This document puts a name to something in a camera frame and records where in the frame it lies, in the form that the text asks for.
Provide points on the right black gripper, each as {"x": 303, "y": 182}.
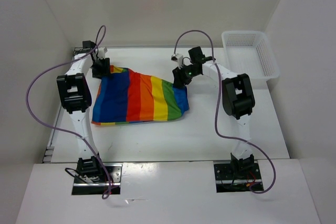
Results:
{"x": 179, "y": 78}

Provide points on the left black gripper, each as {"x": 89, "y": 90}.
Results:
{"x": 105, "y": 71}

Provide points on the rainbow striped shorts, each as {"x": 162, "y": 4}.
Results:
{"x": 126, "y": 97}

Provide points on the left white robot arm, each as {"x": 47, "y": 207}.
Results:
{"x": 76, "y": 99}

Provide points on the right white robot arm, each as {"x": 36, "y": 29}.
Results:
{"x": 236, "y": 95}

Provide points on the white plastic basket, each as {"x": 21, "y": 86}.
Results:
{"x": 248, "y": 51}

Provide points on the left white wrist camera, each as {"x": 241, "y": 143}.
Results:
{"x": 100, "y": 53}

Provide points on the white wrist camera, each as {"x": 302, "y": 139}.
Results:
{"x": 100, "y": 53}
{"x": 178, "y": 58}

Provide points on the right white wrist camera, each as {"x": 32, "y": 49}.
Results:
{"x": 178, "y": 58}

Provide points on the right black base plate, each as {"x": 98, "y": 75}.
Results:
{"x": 227, "y": 181}

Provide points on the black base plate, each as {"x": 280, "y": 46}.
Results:
{"x": 227, "y": 181}
{"x": 84, "y": 185}

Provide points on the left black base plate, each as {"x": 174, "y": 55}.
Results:
{"x": 84, "y": 185}

